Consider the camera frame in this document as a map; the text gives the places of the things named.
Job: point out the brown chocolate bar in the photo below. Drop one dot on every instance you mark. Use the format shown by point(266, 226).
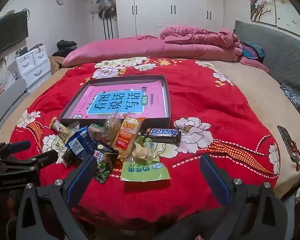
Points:
point(163, 133)

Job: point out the white drawer cabinet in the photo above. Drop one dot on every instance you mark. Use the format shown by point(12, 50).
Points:
point(32, 65)

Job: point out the hanging bags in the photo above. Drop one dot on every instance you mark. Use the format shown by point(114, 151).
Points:
point(103, 7)

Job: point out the orange bread packet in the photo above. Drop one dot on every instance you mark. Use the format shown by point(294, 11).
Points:
point(127, 135)

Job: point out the shallow grey cardboard tray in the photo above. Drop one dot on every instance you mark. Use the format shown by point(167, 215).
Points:
point(73, 102)

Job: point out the clear yellow pastry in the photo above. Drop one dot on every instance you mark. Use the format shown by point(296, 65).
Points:
point(145, 151)

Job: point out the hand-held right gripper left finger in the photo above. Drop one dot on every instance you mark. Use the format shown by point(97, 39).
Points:
point(81, 177)

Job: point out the brown wicker basket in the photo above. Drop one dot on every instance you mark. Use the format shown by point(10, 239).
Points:
point(56, 65)

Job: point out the red floral blanket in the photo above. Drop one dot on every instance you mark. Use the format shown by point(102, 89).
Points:
point(202, 92)

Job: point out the black wall television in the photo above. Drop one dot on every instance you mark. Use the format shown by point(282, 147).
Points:
point(7, 35)

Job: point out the yellow cartoon snack packet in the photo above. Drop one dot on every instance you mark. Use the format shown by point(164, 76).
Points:
point(57, 126)

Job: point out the black and white patterned pillow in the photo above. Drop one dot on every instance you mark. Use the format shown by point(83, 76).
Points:
point(297, 102)

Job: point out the pink quilt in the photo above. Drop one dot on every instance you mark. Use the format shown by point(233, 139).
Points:
point(152, 46)

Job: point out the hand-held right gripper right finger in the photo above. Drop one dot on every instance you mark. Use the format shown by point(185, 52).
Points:
point(215, 180)

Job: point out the black bag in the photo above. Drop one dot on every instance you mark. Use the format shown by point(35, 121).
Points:
point(65, 47)

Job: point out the pink and blue book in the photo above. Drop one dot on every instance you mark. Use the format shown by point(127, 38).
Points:
point(100, 90)

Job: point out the round wall clock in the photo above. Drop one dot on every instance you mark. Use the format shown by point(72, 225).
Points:
point(60, 0)

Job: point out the grey padded headboard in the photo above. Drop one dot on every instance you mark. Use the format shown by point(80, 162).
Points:
point(277, 50)

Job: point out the green candy packet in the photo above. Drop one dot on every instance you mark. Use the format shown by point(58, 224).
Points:
point(145, 171)

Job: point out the black green-pea snack packet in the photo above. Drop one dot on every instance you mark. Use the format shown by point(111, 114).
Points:
point(105, 165)

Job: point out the black remote control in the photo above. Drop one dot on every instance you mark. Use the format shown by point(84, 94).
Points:
point(286, 140)

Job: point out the white wardrobe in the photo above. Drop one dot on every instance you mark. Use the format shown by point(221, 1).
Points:
point(165, 5)

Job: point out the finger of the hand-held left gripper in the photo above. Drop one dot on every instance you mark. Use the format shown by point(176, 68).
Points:
point(20, 146)
point(47, 157)

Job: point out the blue biscuit packet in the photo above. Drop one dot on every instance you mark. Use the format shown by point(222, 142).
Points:
point(77, 142)

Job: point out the clear rice cracker packet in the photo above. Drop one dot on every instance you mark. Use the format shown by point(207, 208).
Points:
point(110, 127)

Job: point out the floral wall painting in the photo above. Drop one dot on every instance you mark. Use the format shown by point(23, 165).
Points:
point(262, 0)

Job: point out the purple and teal cloth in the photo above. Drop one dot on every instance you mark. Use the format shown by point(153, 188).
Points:
point(252, 51)

